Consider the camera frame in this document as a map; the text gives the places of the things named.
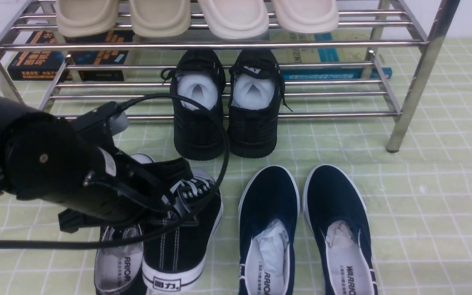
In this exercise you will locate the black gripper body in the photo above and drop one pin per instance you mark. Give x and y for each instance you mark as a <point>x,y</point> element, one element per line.
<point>106,187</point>

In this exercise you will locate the black mesh sneaker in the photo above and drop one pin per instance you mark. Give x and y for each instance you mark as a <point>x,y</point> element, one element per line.
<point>257,92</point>
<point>199,76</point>

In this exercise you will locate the navy slip-on shoe right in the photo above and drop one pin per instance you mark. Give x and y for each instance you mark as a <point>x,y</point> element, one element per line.
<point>336,214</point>

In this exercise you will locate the tan slipper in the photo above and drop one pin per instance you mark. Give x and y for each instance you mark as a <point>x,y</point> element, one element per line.
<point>79,18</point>
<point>160,18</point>

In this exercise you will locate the steel shoe rack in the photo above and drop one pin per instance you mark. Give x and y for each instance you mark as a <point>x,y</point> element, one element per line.
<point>394,26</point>

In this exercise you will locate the black mesh sneaker right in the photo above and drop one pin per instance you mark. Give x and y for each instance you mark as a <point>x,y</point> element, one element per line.
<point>257,92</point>

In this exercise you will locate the black canvas sneaker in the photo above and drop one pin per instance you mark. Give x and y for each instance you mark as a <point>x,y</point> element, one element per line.
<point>118,270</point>
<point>174,262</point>

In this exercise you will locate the navy slip-on shoe left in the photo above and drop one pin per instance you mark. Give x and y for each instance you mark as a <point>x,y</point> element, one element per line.
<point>268,211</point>

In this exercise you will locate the blue and tan book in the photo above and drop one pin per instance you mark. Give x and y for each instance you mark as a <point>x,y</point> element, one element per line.
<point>326,61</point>

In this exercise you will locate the tan slipper far left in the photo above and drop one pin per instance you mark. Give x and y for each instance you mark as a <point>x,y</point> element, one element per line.
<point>79,18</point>

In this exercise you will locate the black mesh sneaker left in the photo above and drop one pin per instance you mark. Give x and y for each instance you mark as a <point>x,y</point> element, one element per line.
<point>199,76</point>

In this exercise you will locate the cream slipper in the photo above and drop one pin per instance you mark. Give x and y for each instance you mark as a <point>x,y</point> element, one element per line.
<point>235,19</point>
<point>307,16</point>

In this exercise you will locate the cream slipper far right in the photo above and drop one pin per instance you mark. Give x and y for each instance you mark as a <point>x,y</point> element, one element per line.
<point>307,16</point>

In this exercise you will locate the black book orange text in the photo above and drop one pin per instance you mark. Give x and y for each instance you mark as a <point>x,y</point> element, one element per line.
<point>43,65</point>

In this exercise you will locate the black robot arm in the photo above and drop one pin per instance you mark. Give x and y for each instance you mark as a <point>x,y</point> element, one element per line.
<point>30,142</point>

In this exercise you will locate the navy slip-on shoe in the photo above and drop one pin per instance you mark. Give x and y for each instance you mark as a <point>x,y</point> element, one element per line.
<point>268,211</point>
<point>336,214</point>

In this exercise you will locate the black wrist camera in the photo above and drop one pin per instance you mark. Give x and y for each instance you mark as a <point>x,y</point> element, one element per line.
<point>100,125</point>

